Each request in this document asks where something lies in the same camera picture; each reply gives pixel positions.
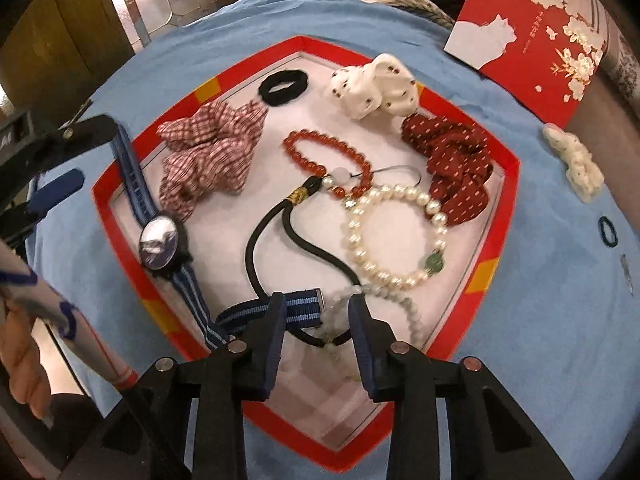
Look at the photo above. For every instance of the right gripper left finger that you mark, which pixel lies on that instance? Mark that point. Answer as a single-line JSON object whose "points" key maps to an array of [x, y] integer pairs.
{"points": [[185, 421]]}

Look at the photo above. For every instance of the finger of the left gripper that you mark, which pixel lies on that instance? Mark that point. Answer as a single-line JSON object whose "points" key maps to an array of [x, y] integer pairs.
{"points": [[42, 200]]}

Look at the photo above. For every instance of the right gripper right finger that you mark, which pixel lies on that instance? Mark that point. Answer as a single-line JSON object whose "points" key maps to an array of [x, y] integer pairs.
{"points": [[490, 436]]}

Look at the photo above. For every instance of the red plaid scrunchie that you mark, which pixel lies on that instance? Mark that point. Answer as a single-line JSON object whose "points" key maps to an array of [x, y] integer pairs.
{"points": [[209, 151]]}

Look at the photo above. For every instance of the black elastic with gold clasp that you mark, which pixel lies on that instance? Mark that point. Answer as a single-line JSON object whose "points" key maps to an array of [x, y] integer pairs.
{"points": [[275, 254]]}

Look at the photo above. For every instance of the red white-dotted scrunchie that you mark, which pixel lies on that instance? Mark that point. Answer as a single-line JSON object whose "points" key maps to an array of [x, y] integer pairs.
{"points": [[457, 159]]}

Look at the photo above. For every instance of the white black-dotted scrunchie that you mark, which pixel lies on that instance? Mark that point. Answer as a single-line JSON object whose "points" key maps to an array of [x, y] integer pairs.
{"points": [[383, 84]]}

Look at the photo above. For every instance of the left hand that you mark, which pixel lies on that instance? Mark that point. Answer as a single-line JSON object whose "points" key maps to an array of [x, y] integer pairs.
{"points": [[20, 356]]}

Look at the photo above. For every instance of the blue table cloth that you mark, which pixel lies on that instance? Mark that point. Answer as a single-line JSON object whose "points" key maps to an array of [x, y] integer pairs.
{"points": [[558, 326]]}

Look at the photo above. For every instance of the silver hair clip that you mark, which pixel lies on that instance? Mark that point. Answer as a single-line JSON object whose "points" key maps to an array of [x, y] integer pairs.
{"points": [[627, 274]]}

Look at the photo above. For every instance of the cream dotted scrunchie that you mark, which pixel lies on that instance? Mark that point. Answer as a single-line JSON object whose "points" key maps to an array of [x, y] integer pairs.
{"points": [[584, 175]]}

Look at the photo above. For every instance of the striped cushion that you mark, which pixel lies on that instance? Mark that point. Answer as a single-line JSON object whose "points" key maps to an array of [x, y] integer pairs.
{"points": [[620, 59]]}

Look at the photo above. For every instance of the red box lid with cat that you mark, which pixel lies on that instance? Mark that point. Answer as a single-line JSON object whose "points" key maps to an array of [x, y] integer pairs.
{"points": [[543, 52]]}

